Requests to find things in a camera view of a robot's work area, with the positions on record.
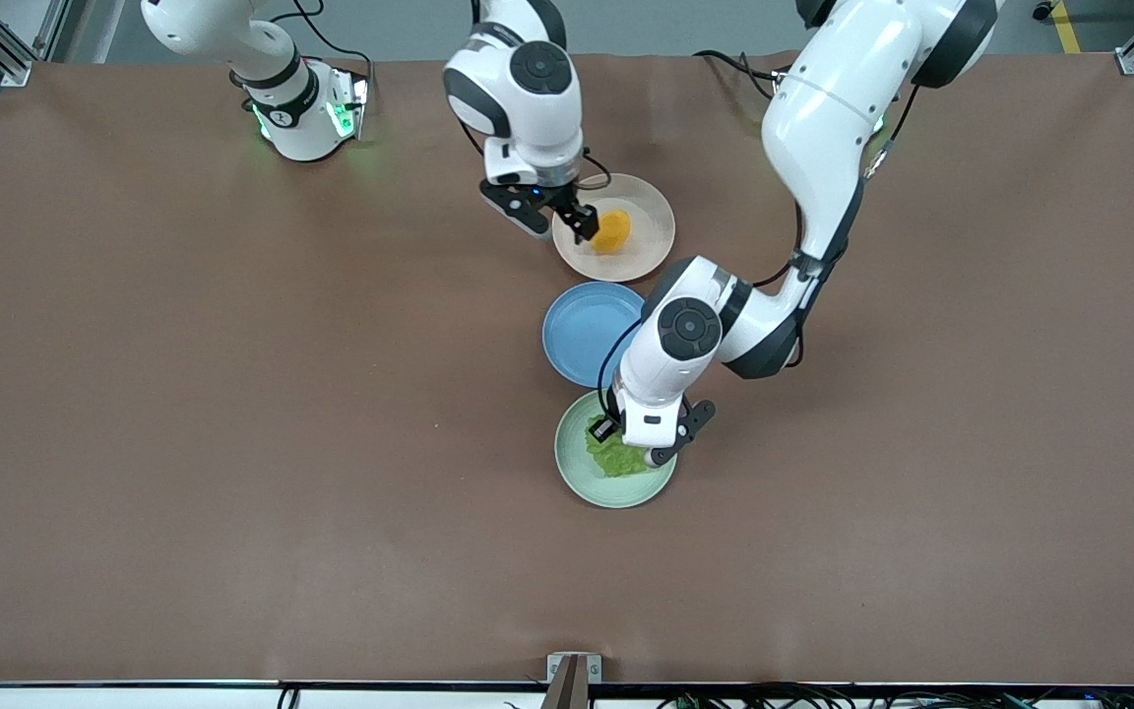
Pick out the black right arm base cable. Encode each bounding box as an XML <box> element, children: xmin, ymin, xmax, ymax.
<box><xmin>267</xmin><ymin>0</ymin><xmax>373</xmax><ymax>85</ymax></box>

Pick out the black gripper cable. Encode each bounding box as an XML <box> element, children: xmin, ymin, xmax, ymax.
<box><xmin>598</xmin><ymin>317</ymin><xmax>645</xmax><ymax>419</ymax></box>
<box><xmin>577</xmin><ymin>148</ymin><xmax>614</xmax><ymax>193</ymax></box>

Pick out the blue round plate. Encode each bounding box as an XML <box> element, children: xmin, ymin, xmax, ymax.
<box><xmin>541</xmin><ymin>282</ymin><xmax>649</xmax><ymax>389</ymax></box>

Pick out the beige round plate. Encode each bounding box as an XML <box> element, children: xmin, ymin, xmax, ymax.
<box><xmin>552</xmin><ymin>173</ymin><xmax>676</xmax><ymax>284</ymax></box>

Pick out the metal table edge bracket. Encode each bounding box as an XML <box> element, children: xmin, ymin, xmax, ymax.
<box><xmin>545</xmin><ymin>652</ymin><xmax>603</xmax><ymax>709</ymax></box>

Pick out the black left arm base cable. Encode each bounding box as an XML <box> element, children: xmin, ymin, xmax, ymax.
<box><xmin>693</xmin><ymin>47</ymin><xmax>789</xmax><ymax>99</ymax></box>

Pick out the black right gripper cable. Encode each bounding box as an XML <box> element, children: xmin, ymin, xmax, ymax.
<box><xmin>577</xmin><ymin>148</ymin><xmax>614</xmax><ymax>193</ymax></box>

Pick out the light green round plate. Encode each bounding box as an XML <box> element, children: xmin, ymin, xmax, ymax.
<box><xmin>554</xmin><ymin>390</ymin><xmax>678</xmax><ymax>510</ymax></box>

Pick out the black arm base cable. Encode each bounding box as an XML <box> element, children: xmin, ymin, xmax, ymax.
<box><xmin>693</xmin><ymin>47</ymin><xmax>789</xmax><ymax>99</ymax></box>
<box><xmin>267</xmin><ymin>0</ymin><xmax>373</xmax><ymax>85</ymax></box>

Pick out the black left arm elbow cable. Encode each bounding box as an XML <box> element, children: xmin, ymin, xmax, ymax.
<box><xmin>752</xmin><ymin>202</ymin><xmax>809</xmax><ymax>290</ymax></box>

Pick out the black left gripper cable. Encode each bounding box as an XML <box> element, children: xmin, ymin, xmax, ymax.
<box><xmin>598</xmin><ymin>317</ymin><xmax>645</xmax><ymax>419</ymax></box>

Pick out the yellow lemon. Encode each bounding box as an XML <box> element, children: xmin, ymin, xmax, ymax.
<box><xmin>591</xmin><ymin>207</ymin><xmax>633</xmax><ymax>255</ymax></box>

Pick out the green lettuce leaf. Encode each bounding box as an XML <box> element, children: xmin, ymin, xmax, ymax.
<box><xmin>584</xmin><ymin>414</ymin><xmax>662</xmax><ymax>479</ymax></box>

